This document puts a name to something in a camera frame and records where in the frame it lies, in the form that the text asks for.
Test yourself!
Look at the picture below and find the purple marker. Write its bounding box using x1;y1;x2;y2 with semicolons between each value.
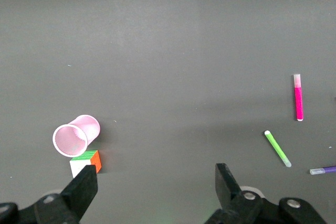
309;165;336;175

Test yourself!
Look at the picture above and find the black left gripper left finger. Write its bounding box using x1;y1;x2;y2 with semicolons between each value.
0;164;99;224

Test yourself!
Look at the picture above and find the pink mesh cup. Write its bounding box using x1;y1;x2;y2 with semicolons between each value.
52;114;101;158

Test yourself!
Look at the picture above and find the multicoloured puzzle cube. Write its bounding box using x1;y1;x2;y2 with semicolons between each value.
69;150;102;179

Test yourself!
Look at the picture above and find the pink marker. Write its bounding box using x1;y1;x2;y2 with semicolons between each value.
293;73;305;122

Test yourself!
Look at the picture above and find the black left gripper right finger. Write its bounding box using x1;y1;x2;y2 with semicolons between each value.
204;163;329;224

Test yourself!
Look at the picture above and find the green marker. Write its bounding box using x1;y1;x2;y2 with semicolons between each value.
264;130;292;168

